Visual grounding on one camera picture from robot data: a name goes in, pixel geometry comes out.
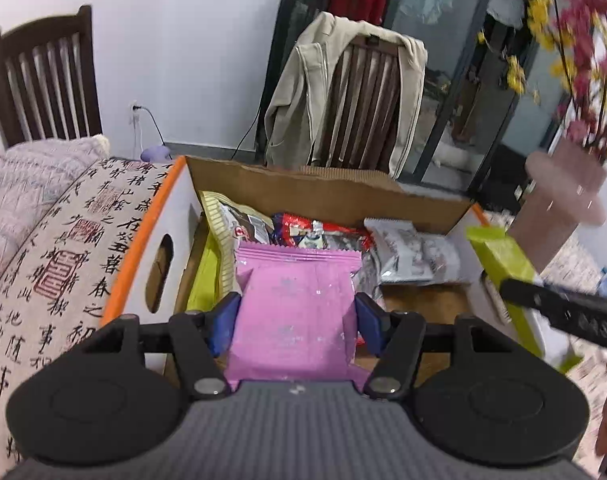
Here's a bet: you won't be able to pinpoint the smooth pink vase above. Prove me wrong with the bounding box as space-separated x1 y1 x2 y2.
508 140 607 263

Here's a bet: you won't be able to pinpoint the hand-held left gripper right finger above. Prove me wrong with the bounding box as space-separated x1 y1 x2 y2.
354 292 527 401

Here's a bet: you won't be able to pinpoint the beige jacket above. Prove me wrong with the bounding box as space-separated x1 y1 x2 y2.
263 10 429 181

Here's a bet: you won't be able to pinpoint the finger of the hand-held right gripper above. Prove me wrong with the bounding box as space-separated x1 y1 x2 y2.
498 278 607 353

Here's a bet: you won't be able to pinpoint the lime green snack packet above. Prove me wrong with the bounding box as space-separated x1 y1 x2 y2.
466 226 584 375
186 240 221 313

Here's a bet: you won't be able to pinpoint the yellow and pink flowering branches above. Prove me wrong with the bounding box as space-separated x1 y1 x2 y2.
476 0 607 161

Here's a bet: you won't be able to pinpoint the dark wooden chair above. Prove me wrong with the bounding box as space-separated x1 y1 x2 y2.
0 5 104 151

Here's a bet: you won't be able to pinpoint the brown slatted wooden chair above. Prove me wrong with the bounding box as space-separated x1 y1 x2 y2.
323 40 409 173

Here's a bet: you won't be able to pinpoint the orange cardboard box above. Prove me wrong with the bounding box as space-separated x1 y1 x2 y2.
100 156 571 391

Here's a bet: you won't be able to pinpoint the black power cable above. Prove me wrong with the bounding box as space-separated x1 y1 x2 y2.
136 105 169 148
232 105 264 161

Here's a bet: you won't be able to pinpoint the pink snack packet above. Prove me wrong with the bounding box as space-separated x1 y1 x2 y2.
224 241 371 391

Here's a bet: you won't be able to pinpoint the pile of mixed snack bags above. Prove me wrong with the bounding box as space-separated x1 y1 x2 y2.
199 190 465 286

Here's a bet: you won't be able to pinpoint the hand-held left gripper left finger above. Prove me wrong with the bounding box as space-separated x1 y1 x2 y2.
78 291 241 401

